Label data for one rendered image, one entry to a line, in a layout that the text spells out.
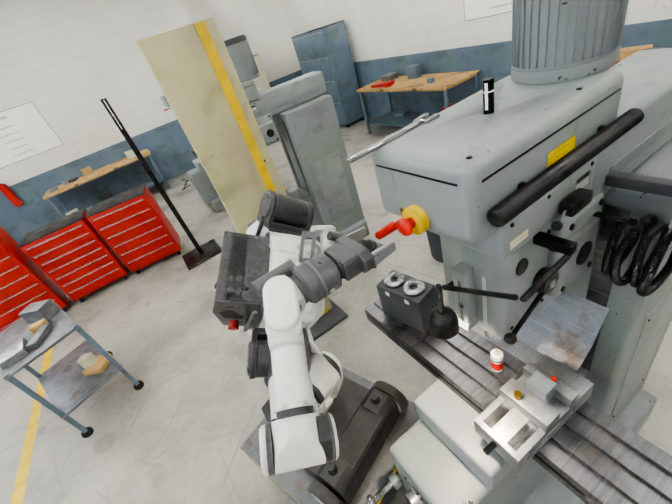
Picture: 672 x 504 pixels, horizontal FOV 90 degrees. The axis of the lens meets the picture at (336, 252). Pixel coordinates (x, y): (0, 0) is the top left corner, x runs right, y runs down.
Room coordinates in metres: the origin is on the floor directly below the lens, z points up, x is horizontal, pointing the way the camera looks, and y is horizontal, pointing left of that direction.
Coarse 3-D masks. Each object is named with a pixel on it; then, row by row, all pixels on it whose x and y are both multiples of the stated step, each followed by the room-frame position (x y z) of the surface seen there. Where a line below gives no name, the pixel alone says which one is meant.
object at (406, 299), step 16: (384, 288) 1.06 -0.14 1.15; (400, 288) 1.03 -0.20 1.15; (416, 288) 1.00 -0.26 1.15; (432, 288) 0.97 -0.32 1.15; (384, 304) 1.08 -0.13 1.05; (400, 304) 1.00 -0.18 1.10; (416, 304) 0.93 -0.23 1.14; (432, 304) 0.96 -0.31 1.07; (400, 320) 1.02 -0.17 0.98; (416, 320) 0.94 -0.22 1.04
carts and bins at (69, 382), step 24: (432, 240) 2.44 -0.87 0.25; (24, 312) 2.42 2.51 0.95; (48, 312) 2.42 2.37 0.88; (0, 336) 2.39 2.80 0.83; (24, 336) 2.26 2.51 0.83; (48, 336) 2.14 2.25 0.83; (0, 360) 1.96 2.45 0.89; (24, 360) 1.94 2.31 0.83; (72, 360) 2.46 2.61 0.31; (96, 360) 2.27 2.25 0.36; (24, 384) 1.86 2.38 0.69; (48, 384) 2.25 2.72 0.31; (72, 384) 2.14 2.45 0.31; (96, 384) 2.04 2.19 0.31; (48, 408) 1.82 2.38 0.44; (72, 408) 1.87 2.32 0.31
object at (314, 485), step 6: (312, 480) 0.71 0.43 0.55; (312, 486) 0.67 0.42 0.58; (318, 486) 0.66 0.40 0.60; (324, 486) 0.65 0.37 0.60; (312, 492) 0.65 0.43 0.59; (318, 492) 0.64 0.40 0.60; (324, 492) 0.63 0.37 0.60; (330, 492) 0.62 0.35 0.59; (318, 498) 0.62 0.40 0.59; (324, 498) 0.61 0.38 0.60; (330, 498) 0.60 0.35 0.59; (336, 498) 0.60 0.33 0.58
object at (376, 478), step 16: (368, 384) 1.16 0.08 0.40; (400, 416) 0.93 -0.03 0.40; (416, 416) 0.90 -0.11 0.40; (256, 432) 1.11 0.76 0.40; (400, 432) 0.85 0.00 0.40; (240, 448) 1.05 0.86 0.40; (256, 448) 1.02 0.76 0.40; (384, 448) 0.80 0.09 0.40; (256, 464) 1.01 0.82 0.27; (384, 464) 0.74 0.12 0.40; (272, 480) 0.97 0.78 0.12; (288, 480) 0.81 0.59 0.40; (304, 480) 0.79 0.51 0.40; (368, 480) 0.70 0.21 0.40; (384, 480) 0.67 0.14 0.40; (400, 480) 0.71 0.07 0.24; (304, 496) 0.72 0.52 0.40; (384, 496) 0.63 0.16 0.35
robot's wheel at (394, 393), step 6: (378, 384) 1.02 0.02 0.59; (384, 384) 1.00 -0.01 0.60; (390, 384) 0.99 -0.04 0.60; (384, 390) 0.97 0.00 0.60; (390, 390) 0.96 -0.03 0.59; (396, 390) 0.96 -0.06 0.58; (390, 396) 0.94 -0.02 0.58; (396, 396) 0.93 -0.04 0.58; (402, 396) 0.93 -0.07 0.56; (396, 402) 0.92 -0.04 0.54; (402, 402) 0.91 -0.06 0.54; (402, 408) 0.90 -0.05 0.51
